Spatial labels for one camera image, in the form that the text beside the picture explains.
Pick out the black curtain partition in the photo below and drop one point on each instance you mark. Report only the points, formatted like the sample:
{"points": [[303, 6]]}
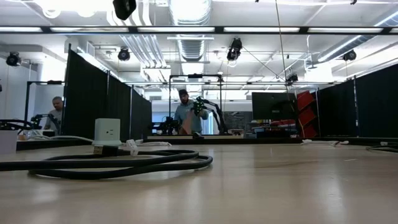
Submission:
{"points": [[93, 102], [367, 102]]}

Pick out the mint cube power strip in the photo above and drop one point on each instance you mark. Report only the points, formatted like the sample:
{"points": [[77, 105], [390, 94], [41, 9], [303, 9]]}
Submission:
{"points": [[107, 130]]}

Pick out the black ceiling spotlight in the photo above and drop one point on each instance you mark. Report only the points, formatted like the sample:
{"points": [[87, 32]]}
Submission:
{"points": [[349, 55], [123, 54], [234, 49], [13, 59]]}

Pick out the person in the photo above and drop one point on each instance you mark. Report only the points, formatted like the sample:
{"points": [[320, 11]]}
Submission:
{"points": [[56, 116], [186, 116]]}

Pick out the black monitor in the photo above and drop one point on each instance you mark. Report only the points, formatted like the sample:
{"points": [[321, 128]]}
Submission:
{"points": [[273, 105]]}

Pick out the silver ventilation duct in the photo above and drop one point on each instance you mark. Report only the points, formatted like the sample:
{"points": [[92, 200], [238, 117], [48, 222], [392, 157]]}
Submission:
{"points": [[191, 43]]}

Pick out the overhead LED light bar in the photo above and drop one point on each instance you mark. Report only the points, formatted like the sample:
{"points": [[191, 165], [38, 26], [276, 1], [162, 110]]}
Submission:
{"points": [[175, 29]]}

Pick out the red storage bin rack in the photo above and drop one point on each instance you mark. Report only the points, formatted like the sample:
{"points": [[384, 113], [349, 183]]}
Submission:
{"points": [[306, 116]]}

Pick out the black station gantry frame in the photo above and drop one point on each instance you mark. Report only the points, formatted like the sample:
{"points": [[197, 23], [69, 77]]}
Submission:
{"points": [[196, 75], [46, 82]]}

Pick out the black background robot arm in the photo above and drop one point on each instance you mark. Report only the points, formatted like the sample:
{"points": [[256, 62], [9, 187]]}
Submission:
{"points": [[43, 119], [168, 126], [217, 115]]}

